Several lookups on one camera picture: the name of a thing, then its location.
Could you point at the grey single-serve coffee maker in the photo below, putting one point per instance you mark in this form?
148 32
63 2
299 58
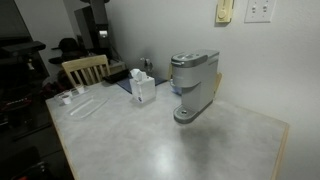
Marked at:
195 83

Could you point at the light blue carton box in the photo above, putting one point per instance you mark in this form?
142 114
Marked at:
175 88

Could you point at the white tissue box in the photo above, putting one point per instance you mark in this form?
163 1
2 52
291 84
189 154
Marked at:
143 88

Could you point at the clear glass item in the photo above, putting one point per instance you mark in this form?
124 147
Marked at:
147 65

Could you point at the dark blue placemat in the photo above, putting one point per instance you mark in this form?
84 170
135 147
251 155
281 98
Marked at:
125 84

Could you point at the small wooden cabinet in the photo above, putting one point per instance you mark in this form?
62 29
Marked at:
117 67

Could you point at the light wooden board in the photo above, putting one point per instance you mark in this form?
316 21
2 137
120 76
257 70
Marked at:
218 83

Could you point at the clear plastic tray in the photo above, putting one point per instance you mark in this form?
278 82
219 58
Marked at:
87 108

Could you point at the light wooden chair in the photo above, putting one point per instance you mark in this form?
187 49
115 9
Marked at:
87 63

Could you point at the small white cup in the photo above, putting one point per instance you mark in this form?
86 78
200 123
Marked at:
80 88
67 99

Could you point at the tall black panel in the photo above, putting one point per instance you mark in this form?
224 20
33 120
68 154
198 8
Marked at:
82 26

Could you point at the black hat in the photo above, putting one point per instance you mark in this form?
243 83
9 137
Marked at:
68 44

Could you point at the black equipment stand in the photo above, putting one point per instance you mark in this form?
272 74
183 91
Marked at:
23 47

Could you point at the beige wall thermostat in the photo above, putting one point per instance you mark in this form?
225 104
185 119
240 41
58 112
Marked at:
223 11

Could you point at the white light switch plate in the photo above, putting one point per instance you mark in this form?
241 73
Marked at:
259 10

